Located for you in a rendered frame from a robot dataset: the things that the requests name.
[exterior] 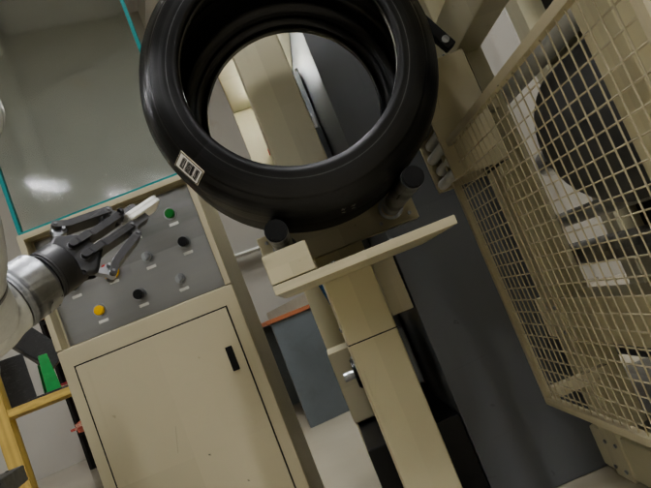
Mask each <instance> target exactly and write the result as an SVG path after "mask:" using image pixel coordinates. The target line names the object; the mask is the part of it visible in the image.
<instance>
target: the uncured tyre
mask: <svg viewBox="0 0 651 488"><path fill-rule="evenodd" d="M282 33H307V34H312V35H317V36H320V37H323V38H326V39H329V40H331V41H333V42H335V43H337V44H339V45H340V46H342V47H344V48H345V49H347V50H348V51H349V52H350V53H351V54H352V55H353V56H354V57H355V58H356V59H357V60H358V61H359V62H360V64H361V65H362V66H363V67H364V69H365V70H366V72H367V73H368V74H369V76H370V78H371V80H372V82H373V84H374V87H375V89H376V92H377V96H378V101H379V108H380V119H379V120H378V122H377V123H376V124H375V125H374V127H373V128H372V129H371V130H370V131H369V132H368V133H367V134H366V135H365V136H364V137H363V138H362V139H361V140H359V141H358V142H357V143H356V144H354V145H353V146H351V147H350V148H348V149H347V150H345V151H343V152H341V153H339V154H337V155H335V156H333V157H331V158H328V159H326V160H323V161H319V162H317V163H313V164H308V165H301V166H274V165H267V164H262V163H258V162H255V161H252V160H249V159H246V158H243V157H241V156H239V155H237V154H235V153H233V152H232V151H230V150H229V149H227V148H225V147H224V146H222V145H221V144H220V143H218V142H217V141H216V140H215V139H213V138H212V137H211V134H210V130H209V122H208V109H209V102H210V97H211V93H212V90H213V87H214V85H215V82H216V80H217V78H218V76H219V75H220V74H221V72H222V71H223V69H224V68H225V66H226V65H227V64H228V63H229V62H230V60H231V59H232V58H233V57H234V56H235V55H236V54H238V53H239V52H240V51H241V50H242V49H244V48H245V47H247V46H248V45H250V44H252V43H253V42H255V41H257V40H260V39H262V38H265V37H268V36H272V35H276V34H282ZM438 89H439V67H438V58H437V52H436V47H435V42H434V38H433V34H432V31H431V28H430V25H429V22H428V20H427V17H426V15H425V13H424V11H423V9H422V7H421V5H420V3H419V0H159V1H158V3H157V4H156V6H155V8H154V10H153V12H152V14H151V16H150V19H149V20H148V23H147V26H146V28H145V32H144V35H143V39H142V43H141V48H140V55H139V92H140V100H141V105H142V110H143V114H144V117H145V120H146V124H147V126H148V129H149V131H150V134H151V135H152V137H153V139H154V141H155V143H156V145H157V147H158V149H159V150H160V152H161V154H162V155H163V157H164V158H165V159H166V161H167V162H168V164H169V165H170V166H171V168H172V169H173V170H174V171H175V172H176V173H177V174H178V175H179V177H180V178H181V179H182V180H184V181H185V182H186V183H187V184H188V185H189V186H190V187H191V188H192V189H193V190H194V191H195V192H196V193H197V194H198V195H199V196H200V197H201V198H203V199H204V200H205V201H206V202H207V203H208V204H210V205H211V206H212V207H214V208H215V209H217V210H218V211H220V212H221V213H223V214H224V215H226V216H228V217H230V218H232V219H234V220H236V221H238V222H239V223H242V224H244V225H247V226H250V227H253V228H256V229H263V230H264V227H265V225H266V224H267V223H268V222H269V221H271V220H274V219H278V220H281V221H283V222H284V223H285V224H286V225H287V227H288V230H289V233H300V232H310V231H316V230H322V226H324V229H329V228H332V227H335V226H338V225H341V224H343V223H346V222H348V221H350V220H352V219H353V218H355V217H357V216H359V215H360V214H362V213H364V212H365V211H367V210H368V209H370V208H371V207H372V206H374V205H375V204H376V203H378V202H379V201H380V200H381V199H382V198H383V197H384V196H385V195H386V194H387V193H388V192H389V191H390V190H391V188H392V187H393V185H394V183H395V182H396V180H397V179H398V177H399V176H400V174H401V172H402V171H403V170H404V168H406V167H408V166H409V164H410V163H411V162H412V161H413V159H414V158H415V156H416V154H417V153H418V151H419V149H420V147H421V145H422V143H423V142H424V139H425V137H426V135H427V133H428V130H429V128H430V125H431V122H432V119H433V116H434V112H435V108H436V104H437V98H438ZM180 151H183V152H184V153H185V154H186V155H187V156H188V157H189V158H190V159H191V160H193V161H194V162H195V163H196V164H197V165H198V166H199V167H200V168H202V169H203V170H204V174H203V176H202V178H201V181H200V183H199V185H198V186H197V185H196V184H195V183H194V182H193V181H192V180H191V179H190V178H189V177H187V176H186V175H185V174H184V173H183V172H182V171H181V170H180V169H179V168H177V167H176V166H175V165H174V164H175V162H176V160H177V157H178V155H179V153H180ZM355 202H358V207H357V208H355V209H352V210H350V211H348V212H345V213H343V214H340V215H339V211H338V209H340V208H343V207H346V206H348V205H350V204H353V203H355Z"/></svg>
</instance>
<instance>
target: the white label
mask: <svg viewBox="0 0 651 488"><path fill-rule="evenodd" d="M174 165H175V166H176V167H177V168H179V169H180V170H181V171H182V172H183V173H184V174H185V175H186V176H187V177H189V178H190V179H191V180H192V181H193V182H194V183H195V184H196V185H197V186H198V185H199V183H200V181H201V179H202V176H203V174H204V170H203V169H202V168H200V167H199V166H198V165H197V164H196V163H195V162H194V161H193V160H191V159H190V158H189V157H188V156H187V155H186V154H185V153H184V152H183V151H180V153H179V155H178V157H177V160H176V162H175V164H174Z"/></svg>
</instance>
